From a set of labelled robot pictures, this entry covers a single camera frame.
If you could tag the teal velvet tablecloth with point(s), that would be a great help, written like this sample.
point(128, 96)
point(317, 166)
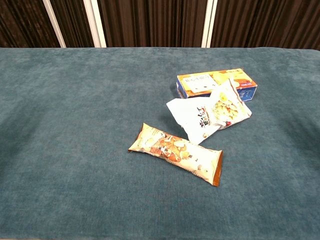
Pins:
point(75, 150)

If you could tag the white snack bag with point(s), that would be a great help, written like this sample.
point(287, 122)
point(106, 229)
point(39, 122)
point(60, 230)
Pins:
point(200, 117)

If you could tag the long beige snack pack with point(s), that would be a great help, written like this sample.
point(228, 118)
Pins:
point(175, 152)

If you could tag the white partition post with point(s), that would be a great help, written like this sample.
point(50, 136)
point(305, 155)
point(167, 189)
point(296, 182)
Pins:
point(95, 25)
point(209, 25)
point(54, 25)

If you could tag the blue orange biscuit box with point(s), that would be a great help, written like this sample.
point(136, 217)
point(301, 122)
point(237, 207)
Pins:
point(200, 83)

